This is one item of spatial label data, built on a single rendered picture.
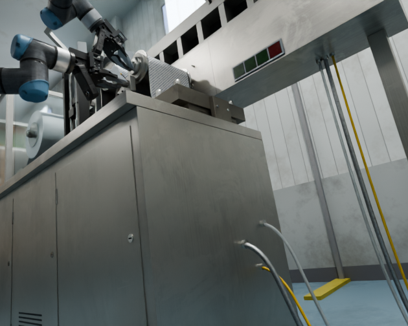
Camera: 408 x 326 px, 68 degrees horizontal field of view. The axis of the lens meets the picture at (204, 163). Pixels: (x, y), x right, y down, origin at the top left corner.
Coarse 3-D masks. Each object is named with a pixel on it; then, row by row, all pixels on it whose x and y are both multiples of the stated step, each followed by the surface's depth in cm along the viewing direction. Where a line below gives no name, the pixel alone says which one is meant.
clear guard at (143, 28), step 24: (96, 0) 176; (120, 0) 171; (144, 0) 166; (168, 0) 162; (192, 0) 158; (72, 24) 193; (120, 24) 181; (144, 24) 176; (168, 24) 171; (144, 48) 187
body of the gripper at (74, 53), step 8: (72, 48) 100; (72, 56) 97; (80, 56) 101; (88, 56) 103; (72, 64) 97; (80, 64) 101; (88, 64) 102; (96, 64) 105; (88, 72) 101; (96, 80) 106
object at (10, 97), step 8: (0, 96) 194; (8, 96) 181; (56, 96) 204; (8, 104) 180; (8, 112) 178; (8, 120) 177; (8, 128) 176; (8, 136) 175; (8, 144) 174; (8, 152) 172; (8, 160) 171; (8, 168) 170; (8, 176) 169
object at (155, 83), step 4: (152, 76) 126; (152, 80) 126; (156, 80) 127; (160, 80) 129; (164, 80) 131; (152, 84) 125; (156, 84) 127; (160, 84) 129; (164, 84) 131; (168, 84) 132; (172, 84) 134; (152, 88) 124; (156, 88) 126; (160, 88) 128; (164, 88) 130; (168, 88) 132; (152, 92) 124; (152, 96) 123
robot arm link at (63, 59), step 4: (60, 48) 95; (60, 52) 94; (64, 52) 95; (68, 52) 96; (60, 56) 94; (64, 56) 95; (68, 56) 96; (56, 60) 100; (60, 60) 94; (64, 60) 95; (68, 60) 96; (56, 64) 94; (60, 64) 94; (64, 64) 95; (68, 64) 96; (56, 68) 95; (60, 68) 95; (64, 68) 96; (68, 68) 97; (64, 72) 98
